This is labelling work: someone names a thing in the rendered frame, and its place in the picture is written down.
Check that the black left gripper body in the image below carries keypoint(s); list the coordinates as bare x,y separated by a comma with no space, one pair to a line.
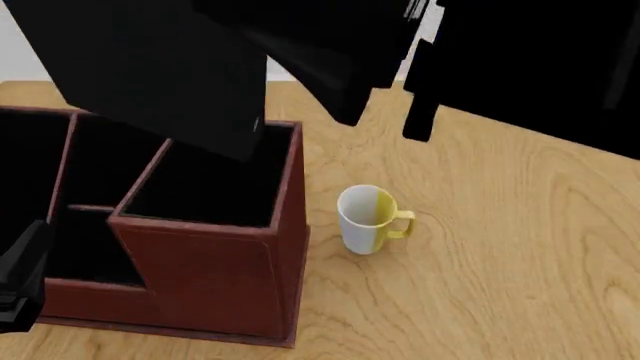
17,315

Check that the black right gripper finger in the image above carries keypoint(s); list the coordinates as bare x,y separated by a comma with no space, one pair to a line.
340,93

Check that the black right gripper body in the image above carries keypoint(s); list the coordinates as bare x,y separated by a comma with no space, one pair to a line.
320,26

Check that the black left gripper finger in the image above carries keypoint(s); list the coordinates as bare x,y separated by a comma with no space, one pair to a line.
27,258

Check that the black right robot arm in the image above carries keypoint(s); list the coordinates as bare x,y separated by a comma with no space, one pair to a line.
540,67

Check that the red-brown desk caddy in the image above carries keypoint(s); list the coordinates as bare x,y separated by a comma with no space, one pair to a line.
215,270

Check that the white and yellow mug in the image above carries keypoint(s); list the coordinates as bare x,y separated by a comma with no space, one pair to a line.
357,232

